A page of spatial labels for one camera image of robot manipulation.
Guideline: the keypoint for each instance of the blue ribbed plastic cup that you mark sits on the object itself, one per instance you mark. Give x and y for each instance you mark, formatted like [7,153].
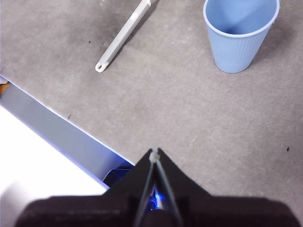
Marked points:
[236,47]

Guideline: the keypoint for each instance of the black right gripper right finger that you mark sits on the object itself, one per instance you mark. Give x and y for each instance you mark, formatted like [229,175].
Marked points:
[225,210]

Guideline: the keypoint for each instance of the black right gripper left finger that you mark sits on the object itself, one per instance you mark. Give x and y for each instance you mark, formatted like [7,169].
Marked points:
[94,210]

